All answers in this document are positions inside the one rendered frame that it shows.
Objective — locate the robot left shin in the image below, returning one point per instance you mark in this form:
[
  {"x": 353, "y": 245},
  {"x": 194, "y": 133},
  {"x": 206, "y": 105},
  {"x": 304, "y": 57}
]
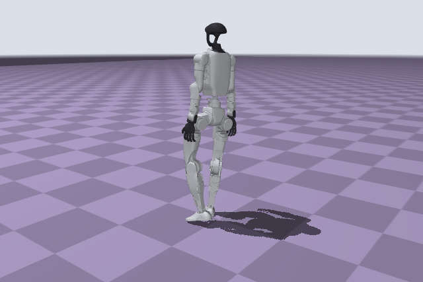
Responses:
[{"x": 195, "y": 184}]

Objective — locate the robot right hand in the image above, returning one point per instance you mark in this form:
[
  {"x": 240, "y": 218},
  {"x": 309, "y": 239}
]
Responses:
[{"x": 234, "y": 129}]

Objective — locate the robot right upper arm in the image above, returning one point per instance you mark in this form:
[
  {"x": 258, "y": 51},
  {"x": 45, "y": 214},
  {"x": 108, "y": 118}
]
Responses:
[{"x": 232, "y": 76}]

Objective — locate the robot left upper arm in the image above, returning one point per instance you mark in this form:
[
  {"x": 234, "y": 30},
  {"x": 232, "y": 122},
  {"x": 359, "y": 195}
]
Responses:
[{"x": 200, "y": 61}]

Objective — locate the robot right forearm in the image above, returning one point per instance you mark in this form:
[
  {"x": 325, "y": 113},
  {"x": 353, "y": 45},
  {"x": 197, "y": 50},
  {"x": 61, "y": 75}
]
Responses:
[{"x": 231, "y": 105}]

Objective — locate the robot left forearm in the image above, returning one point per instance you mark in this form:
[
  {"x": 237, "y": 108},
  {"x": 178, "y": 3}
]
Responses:
[{"x": 195, "y": 101}]

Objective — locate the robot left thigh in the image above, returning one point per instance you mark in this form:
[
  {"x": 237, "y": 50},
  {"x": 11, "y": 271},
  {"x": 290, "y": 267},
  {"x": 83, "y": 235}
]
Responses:
[{"x": 191, "y": 148}]

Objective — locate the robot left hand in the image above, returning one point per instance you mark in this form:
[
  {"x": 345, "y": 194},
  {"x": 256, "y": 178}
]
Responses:
[{"x": 189, "y": 130}]

